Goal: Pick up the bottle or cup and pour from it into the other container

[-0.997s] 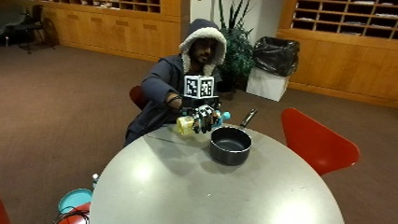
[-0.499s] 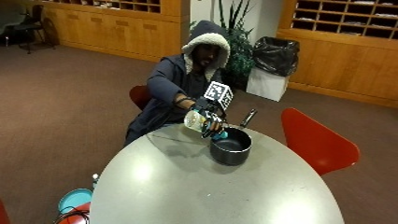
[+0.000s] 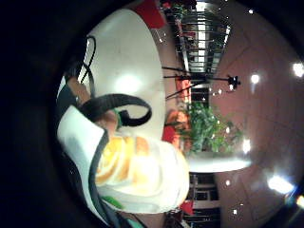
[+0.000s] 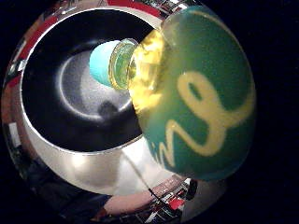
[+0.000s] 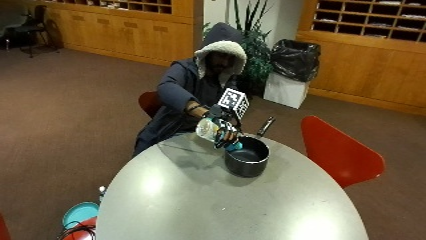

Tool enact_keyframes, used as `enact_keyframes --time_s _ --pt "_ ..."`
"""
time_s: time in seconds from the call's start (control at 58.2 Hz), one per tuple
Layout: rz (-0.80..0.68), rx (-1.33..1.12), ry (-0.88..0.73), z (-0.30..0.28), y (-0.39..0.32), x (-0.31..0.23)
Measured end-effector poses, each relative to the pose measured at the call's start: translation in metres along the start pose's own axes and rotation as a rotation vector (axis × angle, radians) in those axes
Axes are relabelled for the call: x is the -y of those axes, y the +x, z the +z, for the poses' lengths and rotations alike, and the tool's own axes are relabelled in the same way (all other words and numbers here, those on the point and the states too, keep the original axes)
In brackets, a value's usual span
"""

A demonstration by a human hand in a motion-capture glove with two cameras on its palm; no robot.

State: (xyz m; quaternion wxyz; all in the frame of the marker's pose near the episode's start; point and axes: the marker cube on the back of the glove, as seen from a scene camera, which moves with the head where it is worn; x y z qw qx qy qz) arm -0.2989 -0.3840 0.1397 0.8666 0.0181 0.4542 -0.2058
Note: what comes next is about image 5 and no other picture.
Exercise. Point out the person in hooded jacket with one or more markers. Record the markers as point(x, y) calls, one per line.
point(193, 86)

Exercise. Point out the wooden cabinet with pigeonholes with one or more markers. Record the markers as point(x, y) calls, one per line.
point(367, 50)
point(124, 28)

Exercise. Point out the teal round lid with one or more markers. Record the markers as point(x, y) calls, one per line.
point(80, 214)

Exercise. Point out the red chair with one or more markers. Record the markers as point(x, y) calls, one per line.
point(149, 102)
point(84, 230)
point(339, 153)

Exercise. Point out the clear plastic bottle teal cap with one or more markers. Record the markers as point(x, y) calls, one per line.
point(210, 131)

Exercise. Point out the green potted plant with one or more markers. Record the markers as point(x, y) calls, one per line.
point(254, 55)

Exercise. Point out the black bag trash bin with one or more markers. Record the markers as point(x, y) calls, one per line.
point(290, 71)

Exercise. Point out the white marker cube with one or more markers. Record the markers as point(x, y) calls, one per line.
point(233, 101)

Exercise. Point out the black chair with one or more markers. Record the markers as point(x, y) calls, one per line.
point(30, 28)

